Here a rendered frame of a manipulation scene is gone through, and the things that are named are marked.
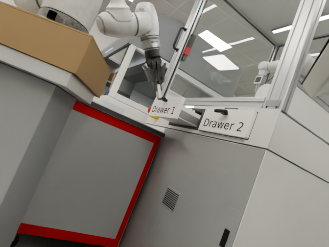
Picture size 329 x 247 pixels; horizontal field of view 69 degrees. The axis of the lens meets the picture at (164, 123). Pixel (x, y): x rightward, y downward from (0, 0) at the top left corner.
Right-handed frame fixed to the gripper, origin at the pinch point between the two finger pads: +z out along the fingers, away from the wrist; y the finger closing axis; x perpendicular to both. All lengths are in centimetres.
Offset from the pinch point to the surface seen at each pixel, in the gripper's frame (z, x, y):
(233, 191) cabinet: 37, -48, -1
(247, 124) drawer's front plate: 15.7, -44.9, 11.9
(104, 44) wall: -96, 417, 99
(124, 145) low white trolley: 25.3, 11.2, -19.0
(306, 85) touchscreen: 2, -72, 6
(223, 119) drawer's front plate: 14.8, -31.1, 12.5
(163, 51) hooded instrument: -29, 80, 51
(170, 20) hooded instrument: -54, 80, 62
